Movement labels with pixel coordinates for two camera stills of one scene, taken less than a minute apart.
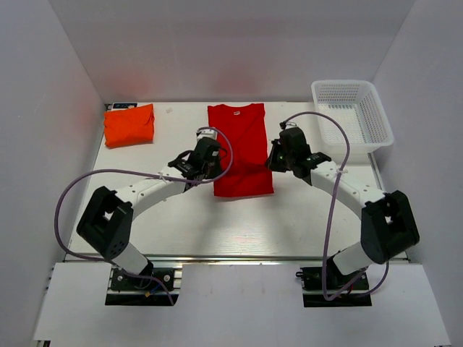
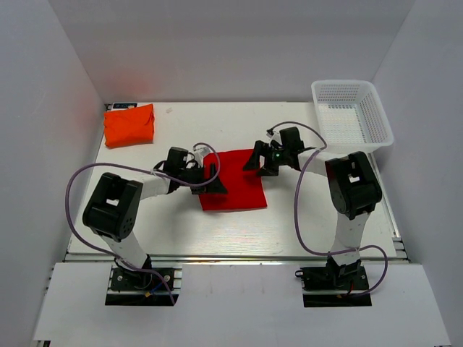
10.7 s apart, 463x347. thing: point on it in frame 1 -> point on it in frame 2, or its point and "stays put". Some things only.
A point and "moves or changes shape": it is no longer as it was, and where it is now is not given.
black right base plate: [312, 288] stays put
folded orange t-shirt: [129, 126] stays put
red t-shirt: [241, 130] moves or changes shape
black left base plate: [129, 289] stays put
